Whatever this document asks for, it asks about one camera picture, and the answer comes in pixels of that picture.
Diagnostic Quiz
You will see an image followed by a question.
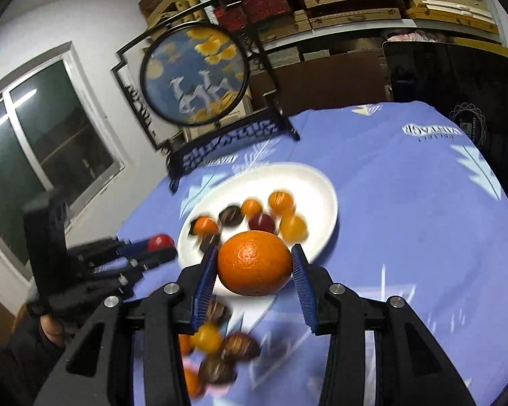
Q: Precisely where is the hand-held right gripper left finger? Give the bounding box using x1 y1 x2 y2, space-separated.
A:
34 244 220 406

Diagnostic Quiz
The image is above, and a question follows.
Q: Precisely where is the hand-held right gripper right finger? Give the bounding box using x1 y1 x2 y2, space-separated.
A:
291 243 477 406

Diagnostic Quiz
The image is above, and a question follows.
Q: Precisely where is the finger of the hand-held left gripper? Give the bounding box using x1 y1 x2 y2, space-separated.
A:
126 249 178 274
110 239 154 260

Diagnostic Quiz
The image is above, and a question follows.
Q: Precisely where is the small bright red fruit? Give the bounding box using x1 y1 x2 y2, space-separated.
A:
148 233 175 252

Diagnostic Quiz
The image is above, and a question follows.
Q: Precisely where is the brown wrinkled date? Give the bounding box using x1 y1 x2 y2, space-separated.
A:
223 332 261 362
198 354 238 385
207 300 231 323

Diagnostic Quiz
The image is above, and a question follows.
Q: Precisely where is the large orange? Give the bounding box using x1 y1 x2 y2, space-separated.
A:
217 230 293 297

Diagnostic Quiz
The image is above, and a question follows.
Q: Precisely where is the small yellowish orange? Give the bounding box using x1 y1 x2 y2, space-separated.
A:
279 214 309 240

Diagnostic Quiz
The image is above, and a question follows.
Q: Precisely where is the dark red plum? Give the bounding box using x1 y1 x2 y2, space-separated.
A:
248 214 277 234

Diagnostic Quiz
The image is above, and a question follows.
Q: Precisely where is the white oval plate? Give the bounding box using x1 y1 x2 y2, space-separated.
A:
178 163 338 299

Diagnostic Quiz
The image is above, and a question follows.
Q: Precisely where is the person's left forearm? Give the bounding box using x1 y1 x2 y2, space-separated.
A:
0 304 68 406

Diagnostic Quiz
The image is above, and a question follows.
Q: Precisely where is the person's left hand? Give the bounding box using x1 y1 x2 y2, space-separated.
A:
39 313 69 348

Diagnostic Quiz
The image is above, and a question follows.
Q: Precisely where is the white framed window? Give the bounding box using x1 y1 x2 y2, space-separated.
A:
0 42 132 280

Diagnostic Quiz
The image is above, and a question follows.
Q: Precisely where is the blue printed tablecloth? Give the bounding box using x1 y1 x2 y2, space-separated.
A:
68 101 508 406

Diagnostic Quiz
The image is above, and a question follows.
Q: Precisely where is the round deer embroidery table screen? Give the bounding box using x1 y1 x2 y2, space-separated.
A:
112 2 301 191

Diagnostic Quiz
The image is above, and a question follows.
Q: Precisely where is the brown cardboard box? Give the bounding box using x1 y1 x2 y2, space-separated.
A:
250 46 386 115

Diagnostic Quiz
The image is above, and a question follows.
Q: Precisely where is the black flat panel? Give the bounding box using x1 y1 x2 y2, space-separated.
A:
383 40 508 161

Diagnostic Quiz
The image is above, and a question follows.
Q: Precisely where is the red patterned box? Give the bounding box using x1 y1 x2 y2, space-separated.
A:
241 0 289 24

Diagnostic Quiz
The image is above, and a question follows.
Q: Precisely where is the shelf of wooden boxes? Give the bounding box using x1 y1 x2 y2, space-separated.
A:
190 0 504 47

